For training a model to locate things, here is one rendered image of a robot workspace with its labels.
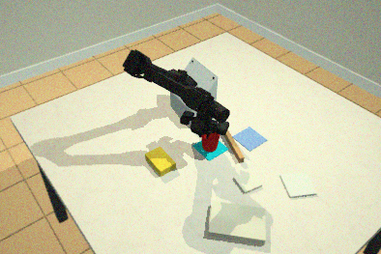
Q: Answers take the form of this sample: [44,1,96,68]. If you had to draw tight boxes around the tan wooden rail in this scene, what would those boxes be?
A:
[224,130,245,163]

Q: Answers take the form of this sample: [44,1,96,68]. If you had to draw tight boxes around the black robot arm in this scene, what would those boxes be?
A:
[123,50,230,135]

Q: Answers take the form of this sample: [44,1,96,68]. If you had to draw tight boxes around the yellow rectangular block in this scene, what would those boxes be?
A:
[145,147,176,176]

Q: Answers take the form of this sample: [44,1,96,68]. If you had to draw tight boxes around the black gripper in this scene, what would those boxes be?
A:
[180,110,229,139]

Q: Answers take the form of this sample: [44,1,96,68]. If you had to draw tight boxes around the red cup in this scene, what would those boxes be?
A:
[201,132,220,152]

